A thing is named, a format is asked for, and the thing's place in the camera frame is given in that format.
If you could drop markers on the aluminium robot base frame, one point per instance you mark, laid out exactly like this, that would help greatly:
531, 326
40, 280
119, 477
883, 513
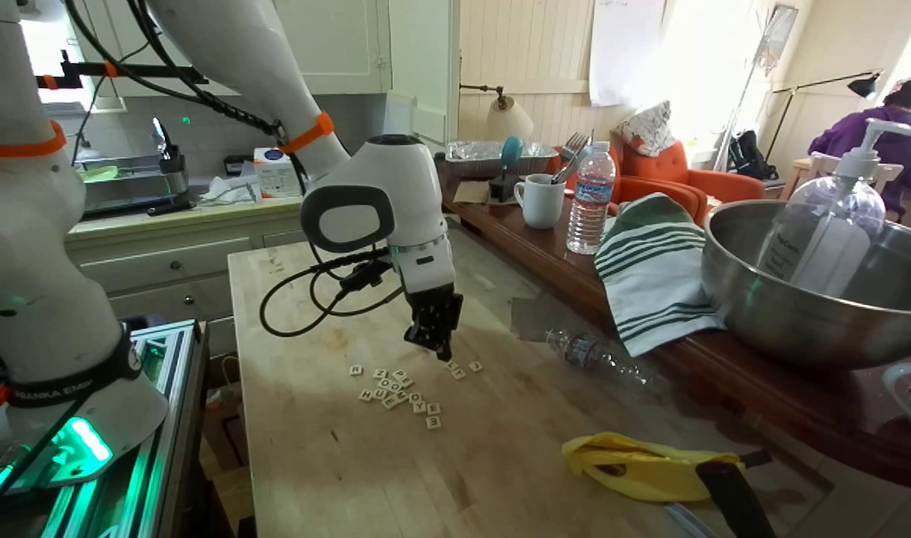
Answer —
126, 489

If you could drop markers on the black floor lamp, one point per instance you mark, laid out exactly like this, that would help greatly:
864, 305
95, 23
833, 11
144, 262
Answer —
861, 83

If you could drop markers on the black bag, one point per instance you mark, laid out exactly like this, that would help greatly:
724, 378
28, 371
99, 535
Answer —
752, 156

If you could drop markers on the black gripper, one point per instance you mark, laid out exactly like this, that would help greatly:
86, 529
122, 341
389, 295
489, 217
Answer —
435, 314

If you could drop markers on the metal spoon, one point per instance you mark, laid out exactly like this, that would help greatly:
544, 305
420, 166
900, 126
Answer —
573, 156

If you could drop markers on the black funnel base block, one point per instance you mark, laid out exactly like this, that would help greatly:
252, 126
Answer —
504, 190

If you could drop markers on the large steel mixing bowl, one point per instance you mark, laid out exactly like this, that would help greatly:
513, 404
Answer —
803, 317

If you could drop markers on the dark wood counter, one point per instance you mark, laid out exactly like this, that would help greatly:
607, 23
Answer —
773, 398

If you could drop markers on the green striped white towel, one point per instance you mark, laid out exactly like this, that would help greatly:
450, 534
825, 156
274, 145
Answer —
653, 280

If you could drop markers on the patterned cushion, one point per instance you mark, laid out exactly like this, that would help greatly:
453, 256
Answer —
653, 126

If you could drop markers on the black camera mount rod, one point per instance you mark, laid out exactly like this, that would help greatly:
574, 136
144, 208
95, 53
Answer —
126, 72

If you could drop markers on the orange armchair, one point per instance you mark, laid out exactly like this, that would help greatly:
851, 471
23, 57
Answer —
665, 177

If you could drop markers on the brown cardboard sheet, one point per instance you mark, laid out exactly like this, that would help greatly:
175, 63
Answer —
470, 192

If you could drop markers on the clear pump sanitizer bottle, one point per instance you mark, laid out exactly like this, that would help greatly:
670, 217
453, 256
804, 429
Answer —
833, 239

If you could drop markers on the white paper wall pad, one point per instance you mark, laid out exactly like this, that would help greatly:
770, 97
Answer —
627, 48

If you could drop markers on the person in purple clothes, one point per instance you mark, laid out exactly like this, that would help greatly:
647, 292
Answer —
883, 139

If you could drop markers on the white ceramic mug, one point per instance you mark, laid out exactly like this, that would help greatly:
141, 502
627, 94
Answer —
543, 205

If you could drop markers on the white shade desk lamp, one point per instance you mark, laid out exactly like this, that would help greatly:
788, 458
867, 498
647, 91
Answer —
510, 121

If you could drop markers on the cream drawer cabinet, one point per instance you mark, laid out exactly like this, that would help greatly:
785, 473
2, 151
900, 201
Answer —
175, 271

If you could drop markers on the clear plastic water bottle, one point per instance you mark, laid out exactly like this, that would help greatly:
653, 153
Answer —
591, 211

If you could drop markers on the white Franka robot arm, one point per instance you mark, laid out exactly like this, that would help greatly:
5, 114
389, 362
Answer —
38, 259

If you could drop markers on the aluminium foil tray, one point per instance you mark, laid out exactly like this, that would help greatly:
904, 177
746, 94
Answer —
485, 151

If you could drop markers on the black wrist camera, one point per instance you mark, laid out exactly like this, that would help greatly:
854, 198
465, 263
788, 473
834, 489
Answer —
368, 277

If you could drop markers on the white letter tile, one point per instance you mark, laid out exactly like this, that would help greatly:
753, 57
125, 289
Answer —
435, 407
435, 422
459, 371
473, 366
420, 407

